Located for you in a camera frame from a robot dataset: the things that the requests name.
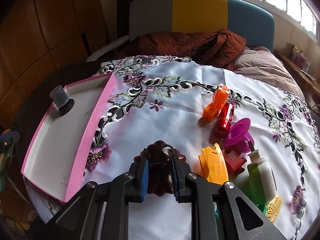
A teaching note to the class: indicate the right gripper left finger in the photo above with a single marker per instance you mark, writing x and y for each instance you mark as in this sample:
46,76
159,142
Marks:
130,187

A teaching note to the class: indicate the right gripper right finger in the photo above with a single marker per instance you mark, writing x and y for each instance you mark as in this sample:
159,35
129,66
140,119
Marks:
192,188

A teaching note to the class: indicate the dark brown flower-shaped object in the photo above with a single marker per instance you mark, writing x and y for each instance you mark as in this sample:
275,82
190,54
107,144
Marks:
159,155

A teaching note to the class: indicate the orange-yellow curved piece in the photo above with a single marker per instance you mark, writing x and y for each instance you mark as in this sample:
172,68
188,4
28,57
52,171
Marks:
213,164

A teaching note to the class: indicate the red puzzle-shaped block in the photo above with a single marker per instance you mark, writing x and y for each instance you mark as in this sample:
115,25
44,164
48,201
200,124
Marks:
234,161

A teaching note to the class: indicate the red glossy cylinder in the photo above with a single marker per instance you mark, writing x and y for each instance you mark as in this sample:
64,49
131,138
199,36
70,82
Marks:
224,121

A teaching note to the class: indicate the magenta funnel-shaped object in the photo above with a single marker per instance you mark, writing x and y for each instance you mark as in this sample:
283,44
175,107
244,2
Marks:
239,136

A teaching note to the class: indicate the green and white container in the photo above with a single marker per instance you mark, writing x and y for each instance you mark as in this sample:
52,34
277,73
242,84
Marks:
260,187

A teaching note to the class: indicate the orange perforated block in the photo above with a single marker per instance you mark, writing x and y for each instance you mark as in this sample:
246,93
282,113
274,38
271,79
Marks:
211,111

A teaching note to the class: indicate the yellow carved oval object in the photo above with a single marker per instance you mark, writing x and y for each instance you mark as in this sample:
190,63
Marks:
273,208

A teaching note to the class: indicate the pink shallow tray box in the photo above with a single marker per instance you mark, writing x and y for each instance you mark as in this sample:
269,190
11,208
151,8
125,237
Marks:
57,154

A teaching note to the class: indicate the white embroidered floral tablecloth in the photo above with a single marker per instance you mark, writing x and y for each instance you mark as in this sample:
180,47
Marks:
162,98

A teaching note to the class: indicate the rust brown quilted jacket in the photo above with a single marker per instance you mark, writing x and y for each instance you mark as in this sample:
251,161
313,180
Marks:
218,48

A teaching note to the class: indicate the pinkish grey pillow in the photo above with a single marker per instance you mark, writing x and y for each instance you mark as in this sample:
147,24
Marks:
257,62

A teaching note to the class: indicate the wooden side table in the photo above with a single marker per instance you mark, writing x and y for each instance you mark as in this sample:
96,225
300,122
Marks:
301,78

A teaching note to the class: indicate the pink box on side table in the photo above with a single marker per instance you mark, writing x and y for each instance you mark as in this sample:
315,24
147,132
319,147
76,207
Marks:
299,59

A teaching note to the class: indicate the grey yellow blue headboard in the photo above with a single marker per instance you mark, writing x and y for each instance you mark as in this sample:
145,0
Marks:
253,23

